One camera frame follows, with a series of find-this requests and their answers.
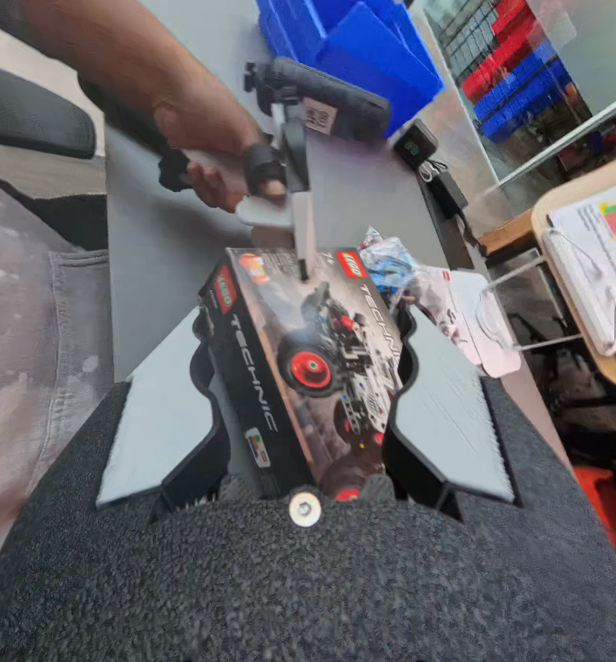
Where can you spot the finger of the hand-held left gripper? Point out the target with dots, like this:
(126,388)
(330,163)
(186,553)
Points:
(269,212)
(303,222)

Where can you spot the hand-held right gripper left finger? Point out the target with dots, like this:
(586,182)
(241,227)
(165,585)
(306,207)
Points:
(158,429)

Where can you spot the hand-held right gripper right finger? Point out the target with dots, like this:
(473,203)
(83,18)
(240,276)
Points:
(447,413)

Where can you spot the toy truck box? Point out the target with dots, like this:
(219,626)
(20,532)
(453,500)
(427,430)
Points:
(297,362)

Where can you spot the person's left forearm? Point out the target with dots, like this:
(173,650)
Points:
(111,46)

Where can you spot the grey desk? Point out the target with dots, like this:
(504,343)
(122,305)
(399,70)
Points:
(158,279)

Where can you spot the person's left hand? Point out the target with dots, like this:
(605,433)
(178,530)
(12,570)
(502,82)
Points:
(199,124)

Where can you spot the blue plastic bin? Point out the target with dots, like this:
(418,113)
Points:
(380,62)
(287,26)

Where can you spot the black charger with green display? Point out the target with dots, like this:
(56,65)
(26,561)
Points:
(415,145)

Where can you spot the clear bag with blue parts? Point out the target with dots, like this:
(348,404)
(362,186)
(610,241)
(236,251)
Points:
(391,269)

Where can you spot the clear acrylic document stand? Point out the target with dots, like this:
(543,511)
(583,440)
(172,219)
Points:
(499,315)

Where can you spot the white instruction booklet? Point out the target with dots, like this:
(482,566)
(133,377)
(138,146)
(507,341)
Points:
(463,300)

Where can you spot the black power adapter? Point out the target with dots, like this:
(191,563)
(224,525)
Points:
(450,194)

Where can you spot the person's bleached grey pants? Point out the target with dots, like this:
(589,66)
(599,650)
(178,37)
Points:
(23,336)

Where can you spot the stack of red blue crates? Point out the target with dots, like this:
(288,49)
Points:
(515,62)

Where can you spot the red plastic crate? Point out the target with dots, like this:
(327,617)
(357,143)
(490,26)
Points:
(608,507)

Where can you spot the printed paper sheet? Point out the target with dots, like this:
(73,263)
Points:
(587,243)

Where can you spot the wooden table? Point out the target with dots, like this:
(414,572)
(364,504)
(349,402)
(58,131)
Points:
(561,207)

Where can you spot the black chair armrest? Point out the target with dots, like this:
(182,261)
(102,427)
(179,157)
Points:
(28,114)

